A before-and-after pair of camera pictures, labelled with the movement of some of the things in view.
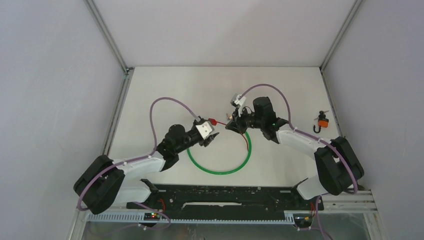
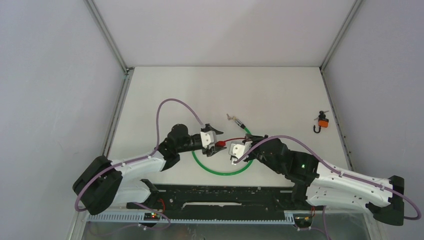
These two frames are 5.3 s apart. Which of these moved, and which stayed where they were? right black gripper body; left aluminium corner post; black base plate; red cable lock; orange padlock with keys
Moved: red cable lock; right black gripper body
Stayed: black base plate; left aluminium corner post; orange padlock with keys
